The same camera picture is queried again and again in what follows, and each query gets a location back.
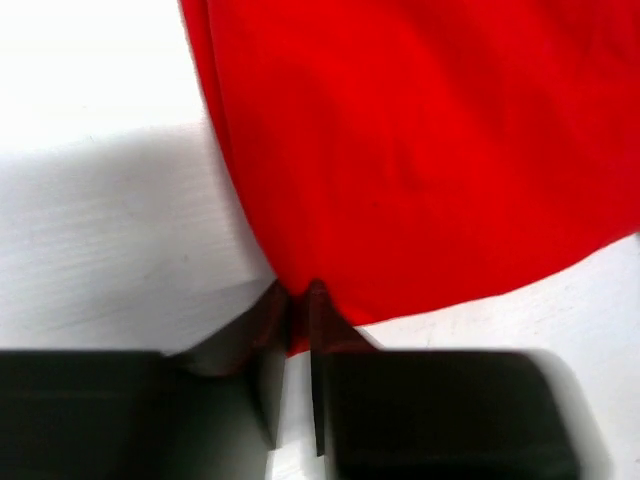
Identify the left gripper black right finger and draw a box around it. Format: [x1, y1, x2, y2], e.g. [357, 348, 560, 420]
[305, 281, 610, 479]

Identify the red t shirt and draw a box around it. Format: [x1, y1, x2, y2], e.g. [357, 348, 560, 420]
[181, 1, 639, 326]

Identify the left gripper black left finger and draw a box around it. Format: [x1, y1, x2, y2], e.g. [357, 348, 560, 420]
[1, 283, 290, 479]

